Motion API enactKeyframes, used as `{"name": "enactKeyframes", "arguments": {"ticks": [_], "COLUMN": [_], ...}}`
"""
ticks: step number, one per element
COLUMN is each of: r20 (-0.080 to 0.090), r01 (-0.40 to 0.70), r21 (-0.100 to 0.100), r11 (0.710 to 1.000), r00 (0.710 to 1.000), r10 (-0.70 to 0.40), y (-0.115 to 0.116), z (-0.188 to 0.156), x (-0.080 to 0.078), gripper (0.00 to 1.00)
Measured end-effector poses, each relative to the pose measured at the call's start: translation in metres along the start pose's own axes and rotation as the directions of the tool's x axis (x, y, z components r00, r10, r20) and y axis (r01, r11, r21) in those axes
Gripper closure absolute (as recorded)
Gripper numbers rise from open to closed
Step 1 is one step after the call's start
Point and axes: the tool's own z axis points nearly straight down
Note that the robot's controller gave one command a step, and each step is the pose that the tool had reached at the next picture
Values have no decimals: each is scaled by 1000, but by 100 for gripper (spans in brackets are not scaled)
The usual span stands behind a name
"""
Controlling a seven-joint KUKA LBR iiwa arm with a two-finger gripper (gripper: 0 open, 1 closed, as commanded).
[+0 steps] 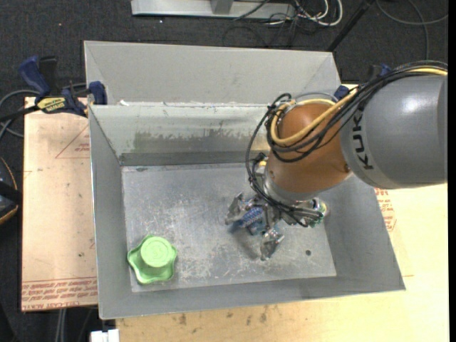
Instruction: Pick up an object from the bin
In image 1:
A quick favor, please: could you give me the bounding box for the green plastic cup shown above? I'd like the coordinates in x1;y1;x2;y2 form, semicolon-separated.
127;234;179;286

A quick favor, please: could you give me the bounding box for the brown cardboard board, red print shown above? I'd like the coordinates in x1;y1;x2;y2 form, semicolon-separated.
21;96;416;314

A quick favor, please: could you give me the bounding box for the grey metal bin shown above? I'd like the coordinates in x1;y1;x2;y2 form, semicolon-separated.
83;40;407;321

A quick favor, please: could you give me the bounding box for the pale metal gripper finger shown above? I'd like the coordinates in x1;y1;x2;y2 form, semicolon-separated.
259;228;286;262
224;192;247;226

